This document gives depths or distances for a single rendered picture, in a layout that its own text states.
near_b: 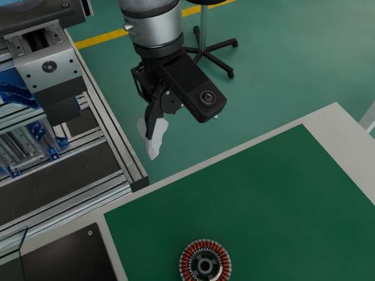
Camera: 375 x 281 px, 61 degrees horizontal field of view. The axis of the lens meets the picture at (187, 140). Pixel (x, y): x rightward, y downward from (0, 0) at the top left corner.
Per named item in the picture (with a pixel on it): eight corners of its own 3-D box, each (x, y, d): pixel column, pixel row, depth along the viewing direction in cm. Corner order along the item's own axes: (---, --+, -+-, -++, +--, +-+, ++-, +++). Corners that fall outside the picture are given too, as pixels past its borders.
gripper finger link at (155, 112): (159, 134, 53) (176, 87, 49) (166, 139, 52) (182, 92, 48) (136, 135, 50) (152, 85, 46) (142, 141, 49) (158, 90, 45)
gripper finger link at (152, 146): (139, 144, 57) (153, 99, 54) (156, 163, 54) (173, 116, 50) (124, 145, 55) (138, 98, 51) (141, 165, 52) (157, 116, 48)
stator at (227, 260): (169, 272, 70) (168, 268, 67) (200, 233, 75) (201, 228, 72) (209, 308, 66) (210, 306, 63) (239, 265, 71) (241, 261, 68)
